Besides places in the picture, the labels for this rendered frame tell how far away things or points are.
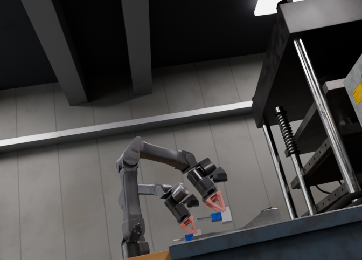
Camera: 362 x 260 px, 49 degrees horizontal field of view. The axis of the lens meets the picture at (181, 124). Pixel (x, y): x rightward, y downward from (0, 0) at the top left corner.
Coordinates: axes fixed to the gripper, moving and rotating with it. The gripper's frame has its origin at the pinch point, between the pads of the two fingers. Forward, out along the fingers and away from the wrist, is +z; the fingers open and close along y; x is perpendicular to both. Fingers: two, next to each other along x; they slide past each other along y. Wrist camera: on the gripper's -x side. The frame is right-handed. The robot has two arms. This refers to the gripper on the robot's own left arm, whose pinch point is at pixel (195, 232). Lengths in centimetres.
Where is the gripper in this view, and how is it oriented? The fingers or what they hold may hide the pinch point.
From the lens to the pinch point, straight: 187.4
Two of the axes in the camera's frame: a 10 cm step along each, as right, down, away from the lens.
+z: 6.3, 7.2, -3.0
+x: -7.8, 5.9, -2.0
